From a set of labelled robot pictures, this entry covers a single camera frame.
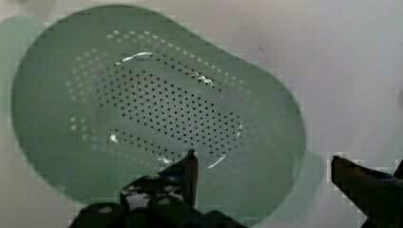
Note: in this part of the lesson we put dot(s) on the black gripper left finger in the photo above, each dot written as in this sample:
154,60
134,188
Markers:
164,200

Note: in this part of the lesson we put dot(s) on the green plastic strainer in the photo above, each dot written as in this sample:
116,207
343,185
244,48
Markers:
115,92

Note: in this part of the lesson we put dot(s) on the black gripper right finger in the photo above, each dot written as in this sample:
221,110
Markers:
376,194

